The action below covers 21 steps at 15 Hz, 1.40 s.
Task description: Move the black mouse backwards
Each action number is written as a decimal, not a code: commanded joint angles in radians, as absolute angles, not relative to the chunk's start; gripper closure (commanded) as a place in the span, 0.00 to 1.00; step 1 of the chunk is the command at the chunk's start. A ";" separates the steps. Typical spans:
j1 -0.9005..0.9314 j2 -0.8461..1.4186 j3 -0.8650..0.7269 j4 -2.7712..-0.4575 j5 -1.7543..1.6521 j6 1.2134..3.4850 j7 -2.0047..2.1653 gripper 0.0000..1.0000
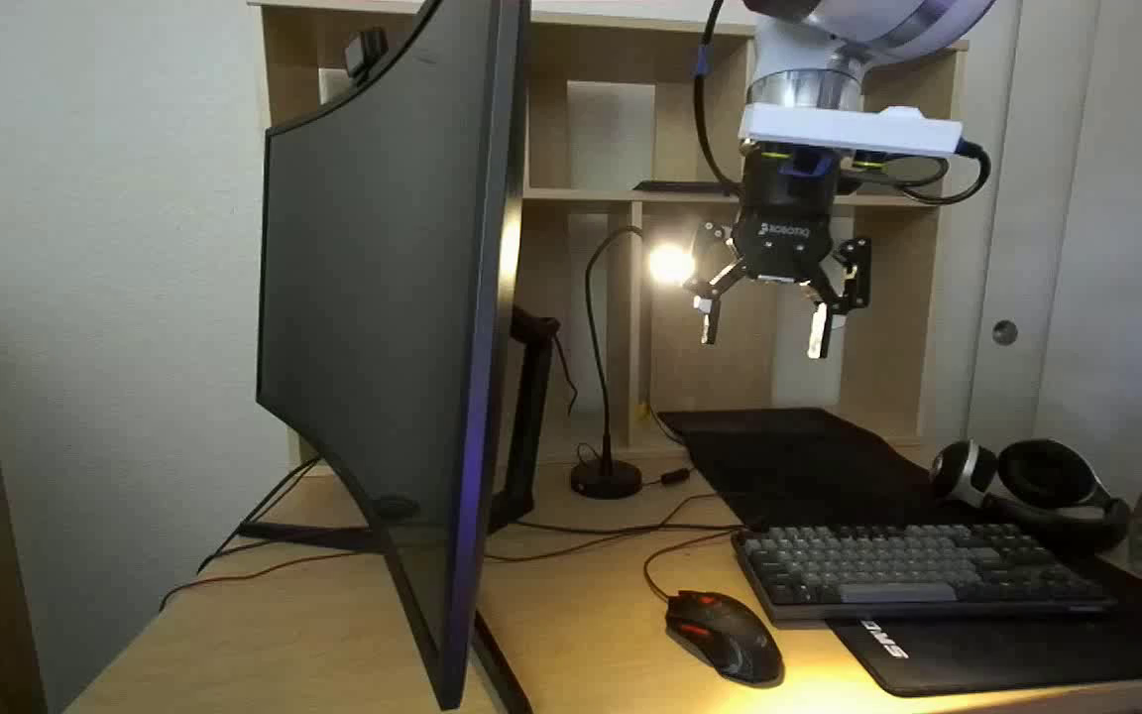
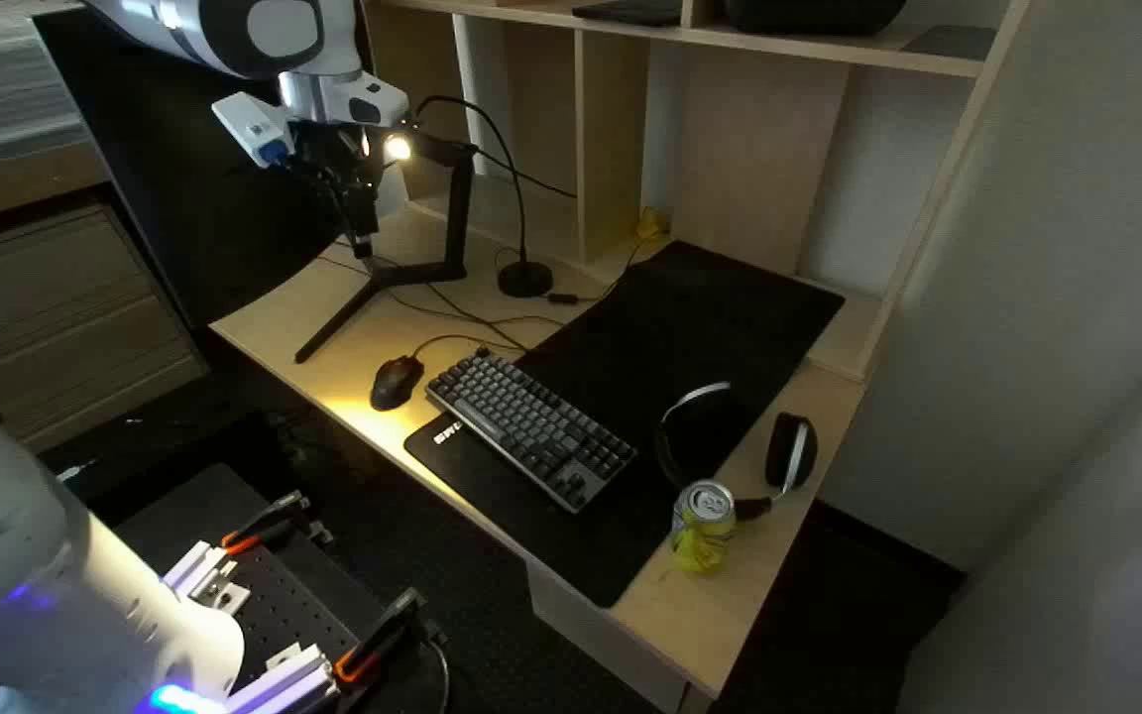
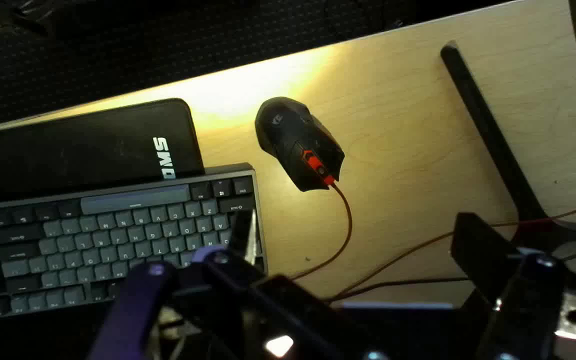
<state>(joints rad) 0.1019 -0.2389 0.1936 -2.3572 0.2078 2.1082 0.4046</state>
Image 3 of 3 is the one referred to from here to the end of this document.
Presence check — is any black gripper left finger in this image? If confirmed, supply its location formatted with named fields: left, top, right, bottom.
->
left=228, top=210, right=256, bottom=262

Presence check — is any black desk mouse pad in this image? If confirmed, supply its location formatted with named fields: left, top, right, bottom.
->
left=0, top=99, right=204, bottom=203

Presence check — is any grey mechanical keyboard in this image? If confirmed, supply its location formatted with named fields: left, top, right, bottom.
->
left=0, top=164, right=256, bottom=319

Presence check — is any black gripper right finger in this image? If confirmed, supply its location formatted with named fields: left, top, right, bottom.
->
left=450, top=213, right=527, bottom=312

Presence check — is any black red computer mouse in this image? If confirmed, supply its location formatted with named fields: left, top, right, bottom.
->
left=254, top=97, right=345, bottom=193

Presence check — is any black monitor stand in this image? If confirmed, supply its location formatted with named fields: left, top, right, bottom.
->
left=440, top=44, right=576, bottom=248

